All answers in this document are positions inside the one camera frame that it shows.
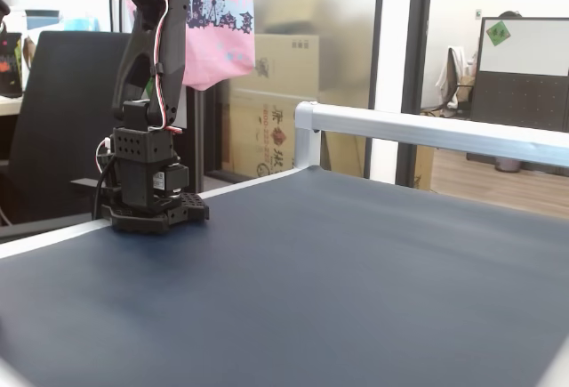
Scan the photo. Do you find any aluminium frame rail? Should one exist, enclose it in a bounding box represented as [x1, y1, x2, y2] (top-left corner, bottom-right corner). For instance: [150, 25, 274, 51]
[293, 101, 569, 171]

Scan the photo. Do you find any open cardboard box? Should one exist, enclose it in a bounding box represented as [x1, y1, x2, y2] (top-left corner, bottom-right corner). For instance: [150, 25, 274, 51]
[260, 0, 331, 36]

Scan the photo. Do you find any white coat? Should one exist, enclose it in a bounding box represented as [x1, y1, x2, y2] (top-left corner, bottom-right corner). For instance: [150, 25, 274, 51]
[434, 46, 474, 110]

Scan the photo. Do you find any light blue box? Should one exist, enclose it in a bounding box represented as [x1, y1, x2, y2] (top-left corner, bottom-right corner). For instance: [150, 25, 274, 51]
[63, 17, 100, 33]

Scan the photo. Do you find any pink printed bag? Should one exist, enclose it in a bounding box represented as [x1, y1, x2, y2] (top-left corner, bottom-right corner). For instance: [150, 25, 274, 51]
[123, 0, 257, 93]

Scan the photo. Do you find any plain cardboard box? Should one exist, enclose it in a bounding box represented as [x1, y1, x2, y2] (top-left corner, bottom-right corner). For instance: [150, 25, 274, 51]
[252, 33, 322, 94]

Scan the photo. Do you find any green paper note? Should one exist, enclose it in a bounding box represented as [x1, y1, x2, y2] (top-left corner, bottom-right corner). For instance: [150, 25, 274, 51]
[485, 21, 513, 46]

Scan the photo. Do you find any black glass wall post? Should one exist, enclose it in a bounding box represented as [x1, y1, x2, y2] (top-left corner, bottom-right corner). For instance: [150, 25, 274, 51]
[394, 0, 436, 190]

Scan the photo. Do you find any black power cable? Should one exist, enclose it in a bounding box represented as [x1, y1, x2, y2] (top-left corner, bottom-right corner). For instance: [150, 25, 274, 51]
[90, 154, 117, 222]

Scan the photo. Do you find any black office chair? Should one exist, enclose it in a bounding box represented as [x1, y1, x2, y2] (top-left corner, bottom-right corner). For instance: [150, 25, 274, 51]
[0, 30, 134, 241]

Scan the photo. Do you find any cardboard box with red print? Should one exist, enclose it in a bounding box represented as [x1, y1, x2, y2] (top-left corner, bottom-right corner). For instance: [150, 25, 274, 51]
[227, 87, 371, 180]

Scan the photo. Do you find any small waste bin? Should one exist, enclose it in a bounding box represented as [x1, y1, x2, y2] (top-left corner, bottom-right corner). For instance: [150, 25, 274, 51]
[494, 157, 523, 173]

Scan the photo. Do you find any black and white partition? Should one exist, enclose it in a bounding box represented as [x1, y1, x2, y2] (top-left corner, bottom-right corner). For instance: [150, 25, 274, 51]
[469, 16, 569, 133]

